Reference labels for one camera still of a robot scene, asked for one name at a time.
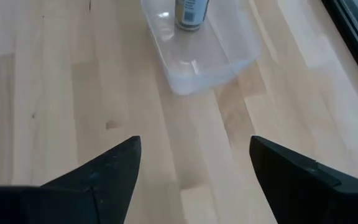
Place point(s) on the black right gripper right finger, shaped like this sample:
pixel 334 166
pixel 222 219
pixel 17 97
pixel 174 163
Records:
pixel 315 199

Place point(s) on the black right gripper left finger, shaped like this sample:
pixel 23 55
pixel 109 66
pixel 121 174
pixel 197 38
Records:
pixel 73 199

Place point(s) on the tan lid spice jar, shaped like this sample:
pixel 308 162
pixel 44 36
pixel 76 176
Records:
pixel 191 15

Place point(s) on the clear plastic bin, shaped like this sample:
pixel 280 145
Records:
pixel 197 59

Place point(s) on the black aluminium table frame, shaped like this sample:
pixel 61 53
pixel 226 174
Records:
pixel 353 39

